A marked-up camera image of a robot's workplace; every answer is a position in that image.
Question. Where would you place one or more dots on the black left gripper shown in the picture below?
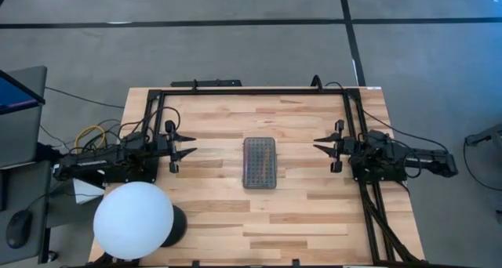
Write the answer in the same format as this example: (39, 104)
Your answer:
(170, 146)

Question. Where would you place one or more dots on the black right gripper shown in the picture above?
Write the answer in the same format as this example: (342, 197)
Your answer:
(341, 146)

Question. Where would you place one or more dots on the clear plastic supply box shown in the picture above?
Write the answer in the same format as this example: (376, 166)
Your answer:
(259, 163)

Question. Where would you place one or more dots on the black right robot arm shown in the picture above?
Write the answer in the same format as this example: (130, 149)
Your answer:
(408, 158)

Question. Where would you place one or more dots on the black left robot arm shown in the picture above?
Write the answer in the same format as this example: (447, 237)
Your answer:
(106, 158)

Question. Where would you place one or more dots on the white box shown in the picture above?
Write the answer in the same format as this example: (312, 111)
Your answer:
(84, 191)

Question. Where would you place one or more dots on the black power strip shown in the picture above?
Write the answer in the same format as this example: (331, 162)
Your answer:
(212, 83)

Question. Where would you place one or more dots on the white label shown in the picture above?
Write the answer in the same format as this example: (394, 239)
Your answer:
(373, 88)

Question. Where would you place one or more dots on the black round lamp base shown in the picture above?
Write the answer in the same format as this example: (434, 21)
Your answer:
(178, 225)

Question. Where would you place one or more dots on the white globe lamp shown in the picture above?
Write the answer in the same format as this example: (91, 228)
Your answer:
(133, 221)

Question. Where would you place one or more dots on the black table clamp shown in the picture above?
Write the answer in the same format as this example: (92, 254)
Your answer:
(296, 264)
(195, 264)

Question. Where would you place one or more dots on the black support beam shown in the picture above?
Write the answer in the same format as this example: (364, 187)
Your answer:
(49, 152)

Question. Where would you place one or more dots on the grey metal stand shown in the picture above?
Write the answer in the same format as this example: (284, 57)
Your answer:
(488, 135)

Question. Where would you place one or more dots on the grey open laptop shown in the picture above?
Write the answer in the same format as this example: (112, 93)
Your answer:
(23, 135)

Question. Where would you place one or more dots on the grey side desk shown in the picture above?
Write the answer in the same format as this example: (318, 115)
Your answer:
(15, 182)

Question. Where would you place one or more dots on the black computer mouse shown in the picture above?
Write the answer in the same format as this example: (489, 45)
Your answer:
(19, 227)

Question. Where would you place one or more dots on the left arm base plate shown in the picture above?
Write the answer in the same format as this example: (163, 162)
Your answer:
(141, 174)

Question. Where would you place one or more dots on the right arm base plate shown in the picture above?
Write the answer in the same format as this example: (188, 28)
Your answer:
(376, 176)

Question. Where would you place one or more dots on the black aluminium table frame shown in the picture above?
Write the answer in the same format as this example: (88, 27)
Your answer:
(251, 91)

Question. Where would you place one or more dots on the black diagonal frame strut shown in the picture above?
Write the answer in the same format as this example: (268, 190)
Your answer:
(386, 229)

